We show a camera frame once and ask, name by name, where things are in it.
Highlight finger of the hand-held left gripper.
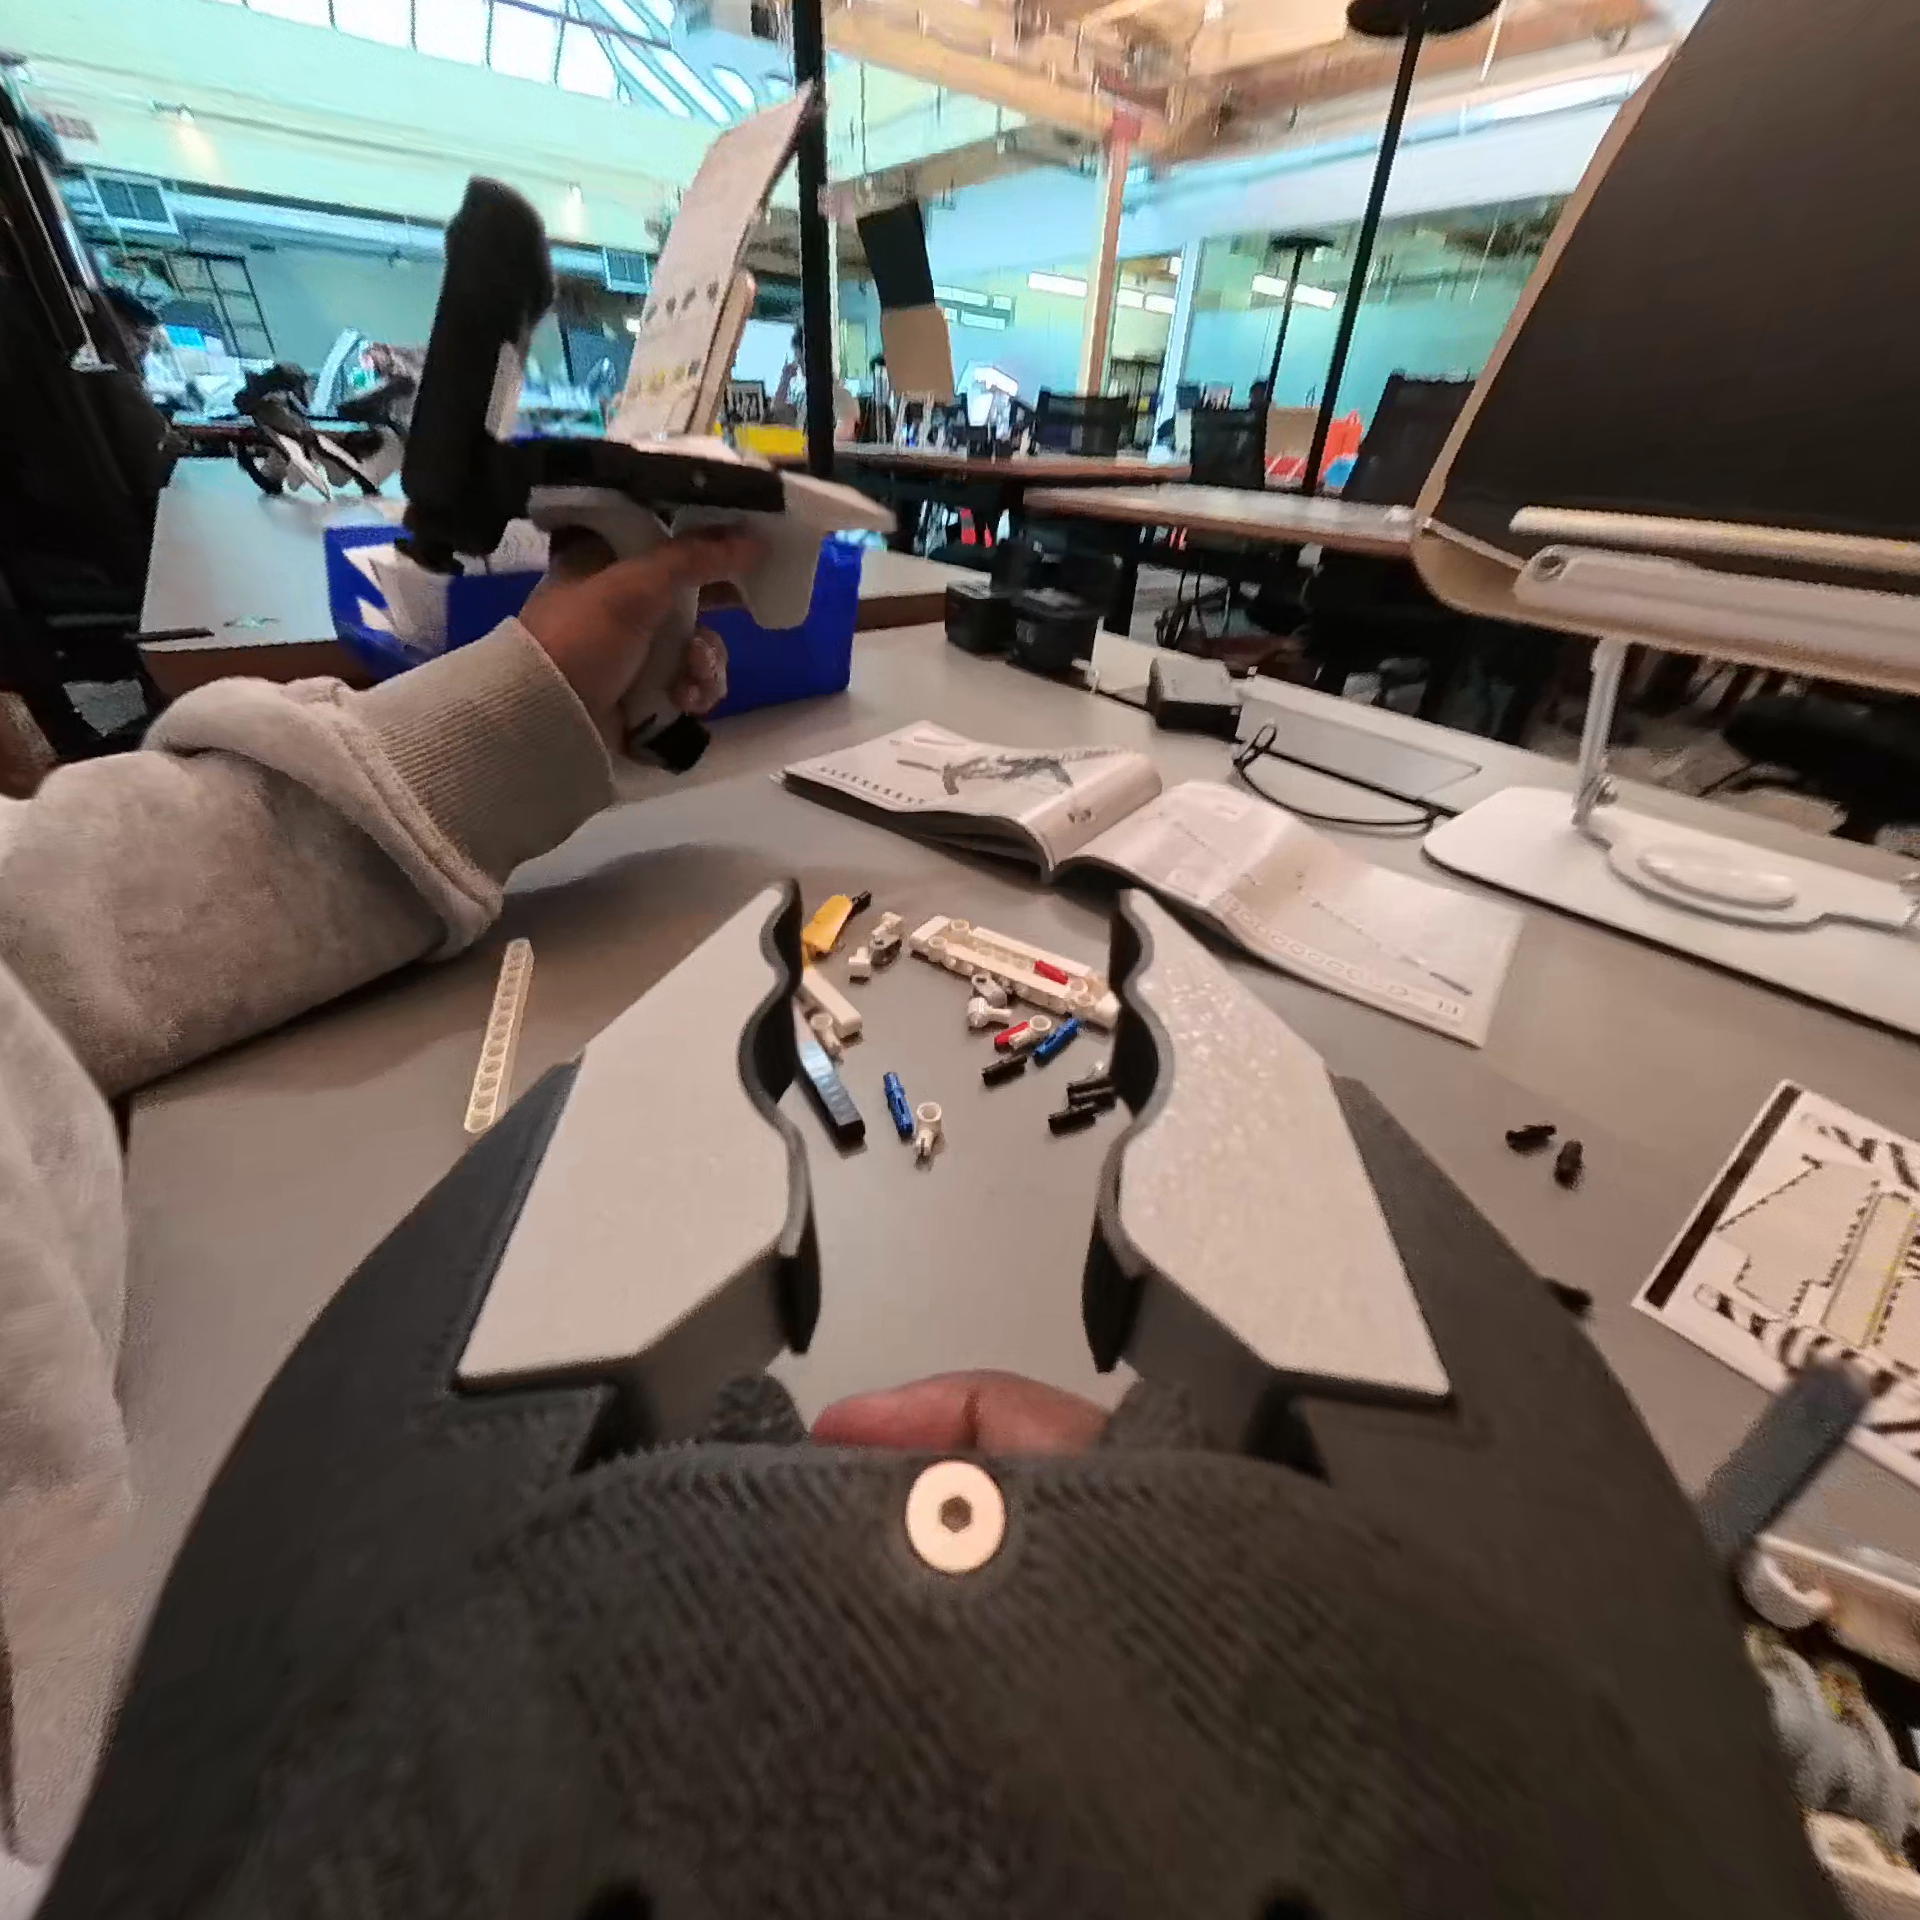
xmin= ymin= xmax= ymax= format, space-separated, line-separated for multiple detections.
xmin=731 ymin=476 xmax=903 ymax=634

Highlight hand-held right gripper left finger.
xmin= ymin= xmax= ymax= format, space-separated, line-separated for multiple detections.
xmin=455 ymin=878 xmax=827 ymax=1438

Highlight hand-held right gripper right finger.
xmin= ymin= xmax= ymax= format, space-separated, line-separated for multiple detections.
xmin=1079 ymin=889 xmax=1455 ymax=1445

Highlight long thin white lego beam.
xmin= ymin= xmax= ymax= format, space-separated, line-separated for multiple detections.
xmin=463 ymin=937 xmax=538 ymax=1133

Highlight lego instruction booklet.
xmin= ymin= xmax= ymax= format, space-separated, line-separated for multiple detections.
xmin=784 ymin=718 xmax=1526 ymax=1051

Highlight lego helicopter model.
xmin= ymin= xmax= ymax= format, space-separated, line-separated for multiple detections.
xmin=1692 ymin=1353 xmax=1920 ymax=1920

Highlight person's left forearm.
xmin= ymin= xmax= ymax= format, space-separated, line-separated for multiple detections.
xmin=0 ymin=613 xmax=622 ymax=1102

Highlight loose small lego pieces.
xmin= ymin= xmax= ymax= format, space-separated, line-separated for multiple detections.
xmin=793 ymin=893 xmax=1124 ymax=1161

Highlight white lego beam assembly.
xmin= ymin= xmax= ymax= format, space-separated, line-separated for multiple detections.
xmin=907 ymin=910 xmax=1119 ymax=1027

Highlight person's left hand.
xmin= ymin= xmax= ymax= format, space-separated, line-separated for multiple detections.
xmin=515 ymin=523 xmax=770 ymax=751

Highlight person's right hand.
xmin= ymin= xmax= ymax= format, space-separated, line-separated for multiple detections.
xmin=808 ymin=1367 xmax=1109 ymax=1456

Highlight blue plastic bin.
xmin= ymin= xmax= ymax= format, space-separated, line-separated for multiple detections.
xmin=322 ymin=515 xmax=868 ymax=726

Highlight white poster board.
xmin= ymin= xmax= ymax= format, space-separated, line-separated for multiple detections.
xmin=612 ymin=83 xmax=822 ymax=442

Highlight zebra sticker sheet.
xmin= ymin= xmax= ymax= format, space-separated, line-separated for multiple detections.
xmin=1631 ymin=1081 xmax=1920 ymax=1485

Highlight book stand with metal base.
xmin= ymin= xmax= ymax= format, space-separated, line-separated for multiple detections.
xmin=1413 ymin=0 xmax=1920 ymax=1033

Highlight black floor lamp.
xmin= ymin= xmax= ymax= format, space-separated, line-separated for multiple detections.
xmin=1320 ymin=0 xmax=1502 ymax=495

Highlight black board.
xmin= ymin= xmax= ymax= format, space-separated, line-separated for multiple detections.
xmin=1430 ymin=0 xmax=1920 ymax=578

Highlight black cable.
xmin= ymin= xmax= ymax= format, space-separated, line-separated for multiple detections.
xmin=1236 ymin=723 xmax=1454 ymax=835

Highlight flat table cable cover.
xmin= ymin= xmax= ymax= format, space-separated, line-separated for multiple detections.
xmin=1238 ymin=680 xmax=1488 ymax=813

